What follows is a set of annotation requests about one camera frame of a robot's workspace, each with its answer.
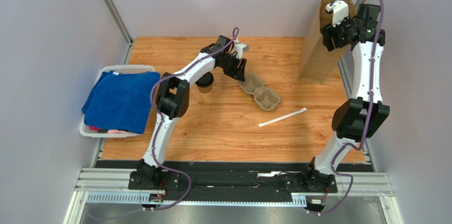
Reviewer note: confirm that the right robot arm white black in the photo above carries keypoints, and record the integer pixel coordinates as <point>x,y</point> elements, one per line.
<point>358,118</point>

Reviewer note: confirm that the white plastic basket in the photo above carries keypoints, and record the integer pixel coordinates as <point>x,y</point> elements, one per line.
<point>121,69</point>

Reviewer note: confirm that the pink cloth in basket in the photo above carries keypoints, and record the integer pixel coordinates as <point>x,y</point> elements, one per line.
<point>99,130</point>

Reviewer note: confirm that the aluminium frame rail front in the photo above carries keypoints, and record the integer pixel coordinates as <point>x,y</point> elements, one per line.
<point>104,185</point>

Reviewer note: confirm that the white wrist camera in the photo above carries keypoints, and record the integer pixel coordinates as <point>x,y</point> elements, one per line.
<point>238,49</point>
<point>339,10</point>

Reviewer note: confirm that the brown paper coffee cup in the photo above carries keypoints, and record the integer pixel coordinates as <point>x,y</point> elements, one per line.
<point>205,88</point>

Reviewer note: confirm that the black plastic cup lid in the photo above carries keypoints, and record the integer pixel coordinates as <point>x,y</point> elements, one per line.
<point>205,80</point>

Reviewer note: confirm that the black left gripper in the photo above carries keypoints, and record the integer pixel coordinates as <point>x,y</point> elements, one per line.
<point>237,74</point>

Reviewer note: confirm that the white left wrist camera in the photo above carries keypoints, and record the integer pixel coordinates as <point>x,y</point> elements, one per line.
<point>238,49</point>

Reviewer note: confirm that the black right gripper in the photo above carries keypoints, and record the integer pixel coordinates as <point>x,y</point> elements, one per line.
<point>331,38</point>

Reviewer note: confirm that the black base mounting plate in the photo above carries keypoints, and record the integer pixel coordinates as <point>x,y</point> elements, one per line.
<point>233,182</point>

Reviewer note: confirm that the grey pulp cup carrier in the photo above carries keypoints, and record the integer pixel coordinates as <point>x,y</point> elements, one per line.
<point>266,98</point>

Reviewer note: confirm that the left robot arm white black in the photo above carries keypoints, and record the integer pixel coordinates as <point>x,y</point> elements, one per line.
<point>170,98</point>

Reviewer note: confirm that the brown paper bag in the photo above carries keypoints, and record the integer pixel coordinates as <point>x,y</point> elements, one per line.
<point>316,62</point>

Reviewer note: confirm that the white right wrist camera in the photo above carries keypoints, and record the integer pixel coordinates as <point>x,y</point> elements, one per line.
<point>339,10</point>

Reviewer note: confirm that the white paper wrapped straw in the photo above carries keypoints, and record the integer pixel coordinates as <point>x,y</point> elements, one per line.
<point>282,117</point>

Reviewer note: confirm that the blue folded cloth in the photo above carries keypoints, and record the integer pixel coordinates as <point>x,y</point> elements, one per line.
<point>120,101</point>

